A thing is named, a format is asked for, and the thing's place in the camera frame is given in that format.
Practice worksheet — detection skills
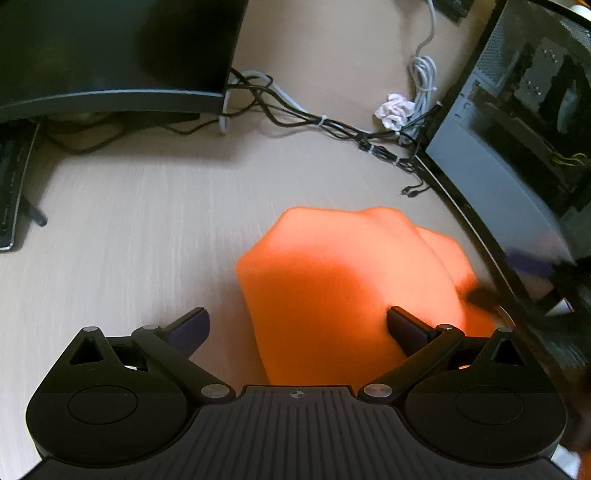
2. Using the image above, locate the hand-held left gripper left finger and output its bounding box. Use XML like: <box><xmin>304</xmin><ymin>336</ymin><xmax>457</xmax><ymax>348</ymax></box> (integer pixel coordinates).
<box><xmin>58</xmin><ymin>307</ymin><xmax>237</xmax><ymax>408</ymax></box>

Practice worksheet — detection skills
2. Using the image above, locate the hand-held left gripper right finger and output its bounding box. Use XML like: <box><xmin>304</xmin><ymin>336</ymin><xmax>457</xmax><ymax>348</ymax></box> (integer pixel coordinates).
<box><xmin>358</xmin><ymin>305</ymin><xmax>537</xmax><ymax>408</ymax></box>

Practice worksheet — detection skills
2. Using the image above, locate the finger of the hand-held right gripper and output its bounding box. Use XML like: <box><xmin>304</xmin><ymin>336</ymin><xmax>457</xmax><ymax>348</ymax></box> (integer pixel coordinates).
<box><xmin>504</xmin><ymin>246</ymin><xmax>571</xmax><ymax>278</ymax></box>
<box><xmin>466</xmin><ymin>287</ymin><xmax>511</xmax><ymax>320</ymax></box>

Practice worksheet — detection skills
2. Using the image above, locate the orange pumpkin costume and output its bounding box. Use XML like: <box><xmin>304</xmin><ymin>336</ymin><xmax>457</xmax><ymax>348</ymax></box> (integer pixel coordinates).
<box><xmin>235</xmin><ymin>206</ymin><xmax>502</xmax><ymax>386</ymax></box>

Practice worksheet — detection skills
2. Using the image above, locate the glass-sided computer case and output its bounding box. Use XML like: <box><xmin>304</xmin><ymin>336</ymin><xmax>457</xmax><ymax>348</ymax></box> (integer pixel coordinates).
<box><xmin>422</xmin><ymin>0</ymin><xmax>591</xmax><ymax>320</ymax></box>

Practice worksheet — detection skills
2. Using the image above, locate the crumpled white tissue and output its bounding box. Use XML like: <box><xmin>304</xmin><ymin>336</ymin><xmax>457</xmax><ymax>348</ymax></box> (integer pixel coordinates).
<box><xmin>374</xmin><ymin>93</ymin><xmax>416</xmax><ymax>131</ymax></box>

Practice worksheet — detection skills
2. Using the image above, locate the black keyboard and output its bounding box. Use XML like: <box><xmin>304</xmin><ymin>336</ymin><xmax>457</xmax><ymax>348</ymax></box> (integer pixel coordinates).
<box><xmin>0</xmin><ymin>122</ymin><xmax>43</xmax><ymax>253</ymax></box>

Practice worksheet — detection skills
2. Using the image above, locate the black desk socket bar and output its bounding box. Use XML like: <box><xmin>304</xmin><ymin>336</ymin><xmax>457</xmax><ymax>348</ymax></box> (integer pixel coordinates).
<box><xmin>436</xmin><ymin>0</ymin><xmax>477</xmax><ymax>20</ymax></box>

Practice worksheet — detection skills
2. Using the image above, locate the black computer monitor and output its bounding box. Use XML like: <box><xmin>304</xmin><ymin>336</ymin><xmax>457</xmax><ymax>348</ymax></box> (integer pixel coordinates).
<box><xmin>0</xmin><ymin>0</ymin><xmax>250</xmax><ymax>123</ymax></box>

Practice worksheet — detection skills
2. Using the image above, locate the black cable bundle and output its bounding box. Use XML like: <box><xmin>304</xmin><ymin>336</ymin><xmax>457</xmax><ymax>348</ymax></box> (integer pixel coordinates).
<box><xmin>228</xmin><ymin>68</ymin><xmax>445</xmax><ymax>200</ymax></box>

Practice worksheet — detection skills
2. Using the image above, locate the white power cable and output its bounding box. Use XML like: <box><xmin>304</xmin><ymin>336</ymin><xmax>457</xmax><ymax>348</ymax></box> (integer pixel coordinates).
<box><xmin>399</xmin><ymin>0</ymin><xmax>440</xmax><ymax>147</ymax></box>

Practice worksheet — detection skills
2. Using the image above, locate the grey monitor cable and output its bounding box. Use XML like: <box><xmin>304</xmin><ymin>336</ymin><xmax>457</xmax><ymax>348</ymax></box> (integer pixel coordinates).
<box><xmin>220</xmin><ymin>69</ymin><xmax>308</xmax><ymax>136</ymax></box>

